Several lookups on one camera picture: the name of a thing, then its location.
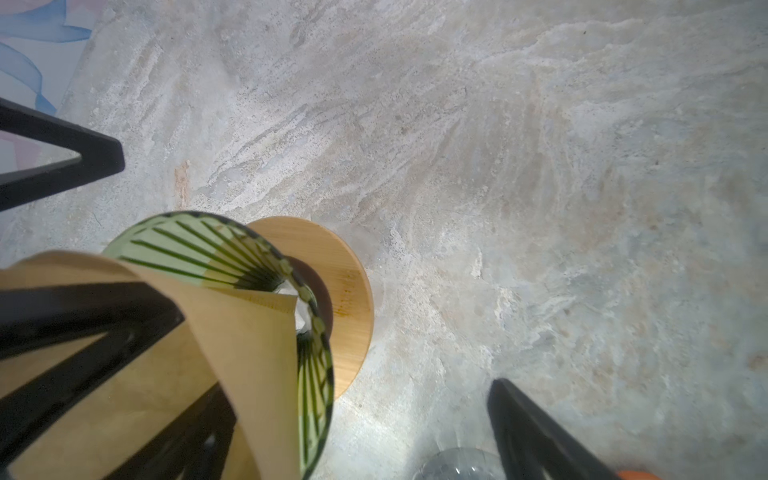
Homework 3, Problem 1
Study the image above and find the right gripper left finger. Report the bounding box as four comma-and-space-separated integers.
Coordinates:
1, 282, 236, 479

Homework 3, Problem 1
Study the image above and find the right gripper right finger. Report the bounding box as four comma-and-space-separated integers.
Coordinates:
487, 378, 618, 480

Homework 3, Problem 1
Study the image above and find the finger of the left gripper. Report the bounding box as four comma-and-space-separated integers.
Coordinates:
1, 99, 125, 211

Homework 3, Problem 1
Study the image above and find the green glass dripper cone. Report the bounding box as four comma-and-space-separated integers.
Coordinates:
103, 211, 335, 479

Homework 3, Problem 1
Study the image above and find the wooden dripper ring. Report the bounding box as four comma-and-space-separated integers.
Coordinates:
247, 215, 376, 400

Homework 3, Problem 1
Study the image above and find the orange coffee filter pack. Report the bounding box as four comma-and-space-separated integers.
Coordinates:
617, 470, 661, 480

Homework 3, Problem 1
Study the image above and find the grey glass carafe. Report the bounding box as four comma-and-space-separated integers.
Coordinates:
412, 448, 506, 480

